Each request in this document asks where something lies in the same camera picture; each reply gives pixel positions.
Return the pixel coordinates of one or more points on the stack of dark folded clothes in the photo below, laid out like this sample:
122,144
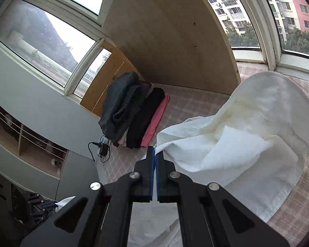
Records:
129,108

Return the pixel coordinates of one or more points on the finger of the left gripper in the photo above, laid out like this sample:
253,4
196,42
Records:
38,206

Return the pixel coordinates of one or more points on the pink folded garment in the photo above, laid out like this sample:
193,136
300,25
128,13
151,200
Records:
150,132

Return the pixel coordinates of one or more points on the pink plaid cloth mat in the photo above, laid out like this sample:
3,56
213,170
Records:
292,219

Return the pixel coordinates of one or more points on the black power adapter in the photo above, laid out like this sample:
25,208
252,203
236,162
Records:
103,149

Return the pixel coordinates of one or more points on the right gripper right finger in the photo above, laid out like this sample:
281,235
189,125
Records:
208,214

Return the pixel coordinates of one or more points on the light wooden plank panel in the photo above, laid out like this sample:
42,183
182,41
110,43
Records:
115,66

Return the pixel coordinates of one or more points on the large brown particle board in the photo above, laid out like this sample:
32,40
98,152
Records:
174,42

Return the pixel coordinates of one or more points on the white shirt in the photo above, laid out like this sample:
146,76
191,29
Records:
255,146

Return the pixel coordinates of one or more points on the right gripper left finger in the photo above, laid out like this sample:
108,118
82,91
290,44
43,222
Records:
100,215

